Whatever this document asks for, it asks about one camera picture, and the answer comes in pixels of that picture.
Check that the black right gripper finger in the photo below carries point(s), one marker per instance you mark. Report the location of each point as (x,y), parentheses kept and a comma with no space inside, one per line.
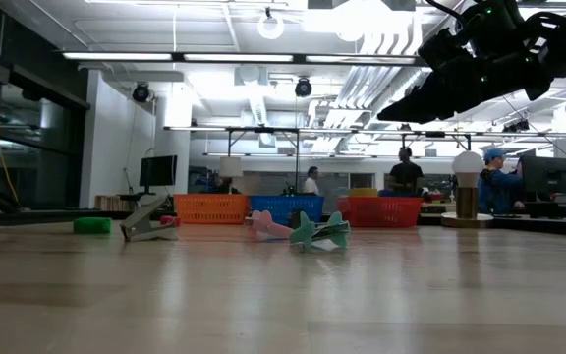
(425,100)

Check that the blue tape roll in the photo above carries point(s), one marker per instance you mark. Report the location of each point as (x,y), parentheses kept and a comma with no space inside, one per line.
(387,193)

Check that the yellow tape roll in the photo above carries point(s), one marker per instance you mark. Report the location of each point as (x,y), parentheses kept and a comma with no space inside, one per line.
(363,192)

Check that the teal staple remover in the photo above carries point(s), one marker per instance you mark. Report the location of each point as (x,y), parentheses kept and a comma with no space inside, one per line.
(312,233)

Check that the dark staple remover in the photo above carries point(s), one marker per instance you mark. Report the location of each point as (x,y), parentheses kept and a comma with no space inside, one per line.
(297,218)

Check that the pink toy airplane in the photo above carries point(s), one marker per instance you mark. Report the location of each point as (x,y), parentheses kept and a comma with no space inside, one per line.
(268,227)

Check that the small red stapler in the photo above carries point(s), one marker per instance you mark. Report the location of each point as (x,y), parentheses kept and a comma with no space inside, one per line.
(169,220)

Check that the grey staple remover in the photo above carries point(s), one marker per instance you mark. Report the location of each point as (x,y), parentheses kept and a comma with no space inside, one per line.
(140,231)

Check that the small green stapler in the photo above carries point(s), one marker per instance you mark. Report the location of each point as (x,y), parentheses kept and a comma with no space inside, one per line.
(92,225)

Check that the black ceiling spotlight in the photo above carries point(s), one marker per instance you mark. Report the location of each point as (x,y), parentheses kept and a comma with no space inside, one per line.
(516,126)
(140,92)
(303,87)

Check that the person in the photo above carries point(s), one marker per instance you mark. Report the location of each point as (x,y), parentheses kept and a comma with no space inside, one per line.
(224,187)
(311,184)
(499,187)
(406,177)

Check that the black computer monitor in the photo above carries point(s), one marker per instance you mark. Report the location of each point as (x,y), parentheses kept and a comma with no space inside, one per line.
(157,169)
(548,174)

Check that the white bulb table lamp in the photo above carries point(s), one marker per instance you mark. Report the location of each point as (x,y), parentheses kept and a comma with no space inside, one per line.
(467,201)

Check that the red plastic basket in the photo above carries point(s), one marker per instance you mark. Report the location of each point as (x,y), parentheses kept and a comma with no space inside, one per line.
(381,214)

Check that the blue plastic basket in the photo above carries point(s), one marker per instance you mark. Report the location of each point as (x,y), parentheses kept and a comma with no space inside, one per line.
(283,204)

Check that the white lampshade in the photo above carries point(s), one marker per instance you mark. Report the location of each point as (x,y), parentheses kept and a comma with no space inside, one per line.
(230,167)

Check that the orange plastic basket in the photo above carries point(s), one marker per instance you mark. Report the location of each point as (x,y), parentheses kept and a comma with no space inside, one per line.
(209,209)

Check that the overhead LED light bar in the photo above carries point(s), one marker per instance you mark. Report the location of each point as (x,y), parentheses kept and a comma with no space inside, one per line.
(177,57)

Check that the wooden crate shelf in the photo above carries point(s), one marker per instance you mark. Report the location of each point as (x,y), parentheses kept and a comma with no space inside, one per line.
(113,202)

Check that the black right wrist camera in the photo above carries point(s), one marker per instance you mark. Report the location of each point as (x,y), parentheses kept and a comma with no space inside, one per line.
(440,49)

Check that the black background gantry frame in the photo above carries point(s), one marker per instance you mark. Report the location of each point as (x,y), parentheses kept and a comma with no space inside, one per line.
(263,130)

